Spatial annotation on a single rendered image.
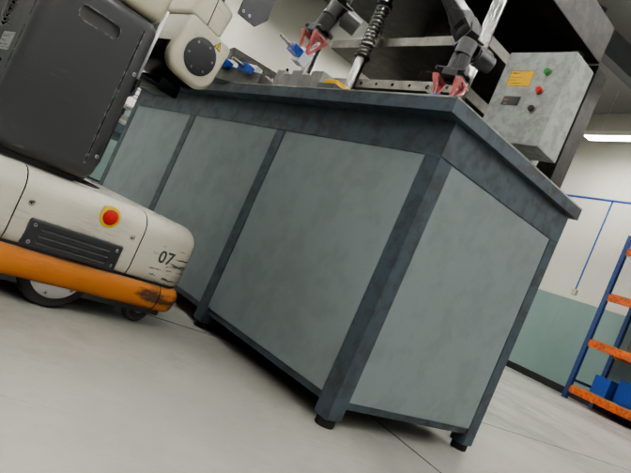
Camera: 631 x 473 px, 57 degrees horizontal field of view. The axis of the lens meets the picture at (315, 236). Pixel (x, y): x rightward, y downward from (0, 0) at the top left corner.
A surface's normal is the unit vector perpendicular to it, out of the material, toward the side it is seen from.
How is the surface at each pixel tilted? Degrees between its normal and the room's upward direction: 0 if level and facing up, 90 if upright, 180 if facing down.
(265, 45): 90
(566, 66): 90
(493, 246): 90
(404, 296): 90
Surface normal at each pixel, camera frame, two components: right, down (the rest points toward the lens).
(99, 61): 0.69, 0.28
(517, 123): -0.70, -0.33
